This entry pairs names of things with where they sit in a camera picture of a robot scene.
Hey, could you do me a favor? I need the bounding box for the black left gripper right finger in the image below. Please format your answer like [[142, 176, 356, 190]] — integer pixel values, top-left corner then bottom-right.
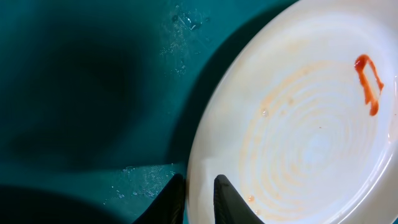
[[213, 174, 264, 224]]

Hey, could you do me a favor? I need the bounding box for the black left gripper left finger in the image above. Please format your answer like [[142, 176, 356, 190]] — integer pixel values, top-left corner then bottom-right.
[[132, 174, 186, 224]]

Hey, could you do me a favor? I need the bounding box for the white plate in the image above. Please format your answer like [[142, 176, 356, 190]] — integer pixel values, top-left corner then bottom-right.
[[187, 0, 397, 223]]

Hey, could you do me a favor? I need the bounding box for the turquoise plastic tray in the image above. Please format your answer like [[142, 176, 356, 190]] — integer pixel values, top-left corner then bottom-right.
[[1, 0, 290, 223]]

